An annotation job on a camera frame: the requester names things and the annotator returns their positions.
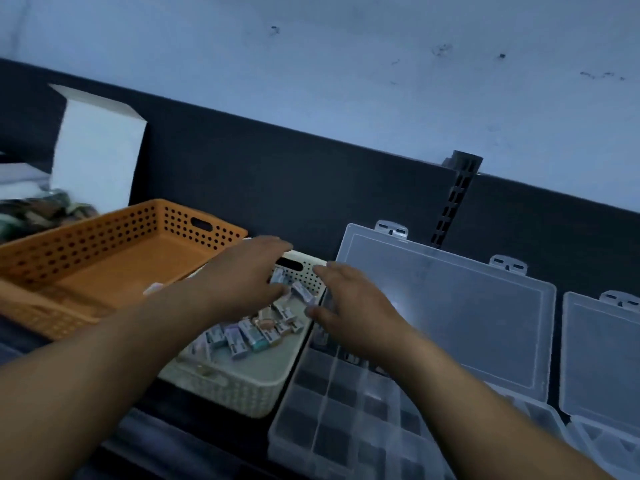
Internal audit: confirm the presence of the person's left hand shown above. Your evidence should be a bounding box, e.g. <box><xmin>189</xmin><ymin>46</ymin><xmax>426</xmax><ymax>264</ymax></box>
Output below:
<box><xmin>191</xmin><ymin>235</ymin><xmax>295</xmax><ymax>321</ymax></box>

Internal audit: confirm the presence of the person's right hand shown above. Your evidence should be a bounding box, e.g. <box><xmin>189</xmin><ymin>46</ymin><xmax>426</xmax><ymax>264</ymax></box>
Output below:
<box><xmin>305</xmin><ymin>262</ymin><xmax>417</xmax><ymax>367</ymax></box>

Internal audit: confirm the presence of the pile of small tubes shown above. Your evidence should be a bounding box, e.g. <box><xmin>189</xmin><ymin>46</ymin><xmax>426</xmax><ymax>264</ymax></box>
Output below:
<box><xmin>191</xmin><ymin>267</ymin><xmax>317</xmax><ymax>364</ymax></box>

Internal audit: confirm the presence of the orange plastic basket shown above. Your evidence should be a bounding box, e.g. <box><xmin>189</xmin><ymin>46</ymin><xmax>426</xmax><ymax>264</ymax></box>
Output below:
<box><xmin>0</xmin><ymin>198</ymin><xmax>249</xmax><ymax>342</ymax></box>

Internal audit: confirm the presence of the person's left forearm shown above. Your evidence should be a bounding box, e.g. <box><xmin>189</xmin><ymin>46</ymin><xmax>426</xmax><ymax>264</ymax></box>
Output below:
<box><xmin>0</xmin><ymin>287</ymin><xmax>226</xmax><ymax>480</ymax></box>

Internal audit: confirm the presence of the person's right forearm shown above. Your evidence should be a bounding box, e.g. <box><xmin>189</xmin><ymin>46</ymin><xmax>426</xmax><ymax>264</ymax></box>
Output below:
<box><xmin>379</xmin><ymin>334</ymin><xmax>613</xmax><ymax>480</ymax></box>

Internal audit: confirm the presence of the white cardboard box open lid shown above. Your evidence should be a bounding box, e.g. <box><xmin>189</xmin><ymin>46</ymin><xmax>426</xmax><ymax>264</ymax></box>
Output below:
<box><xmin>0</xmin><ymin>84</ymin><xmax>149</xmax><ymax>218</ymax></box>

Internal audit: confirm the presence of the white perforated plastic basket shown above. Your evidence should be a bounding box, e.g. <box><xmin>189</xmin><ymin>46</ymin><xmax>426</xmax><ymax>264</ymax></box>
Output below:
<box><xmin>159</xmin><ymin>238</ymin><xmax>329</xmax><ymax>419</ymax></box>

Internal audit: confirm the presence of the wide black shelf back panel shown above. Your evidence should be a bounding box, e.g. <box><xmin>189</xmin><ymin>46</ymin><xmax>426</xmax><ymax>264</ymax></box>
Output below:
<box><xmin>0</xmin><ymin>58</ymin><xmax>459</xmax><ymax>261</ymax></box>

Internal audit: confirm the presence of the black slotted shelf upright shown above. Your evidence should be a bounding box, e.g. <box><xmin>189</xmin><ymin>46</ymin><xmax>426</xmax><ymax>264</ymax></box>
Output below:
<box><xmin>429</xmin><ymin>150</ymin><xmax>485</xmax><ymax>249</ymax></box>

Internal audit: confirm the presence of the narrow black shelf back panel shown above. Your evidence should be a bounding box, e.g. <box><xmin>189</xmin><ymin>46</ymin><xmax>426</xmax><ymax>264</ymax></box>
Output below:
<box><xmin>442</xmin><ymin>173</ymin><xmax>640</xmax><ymax>308</ymax></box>

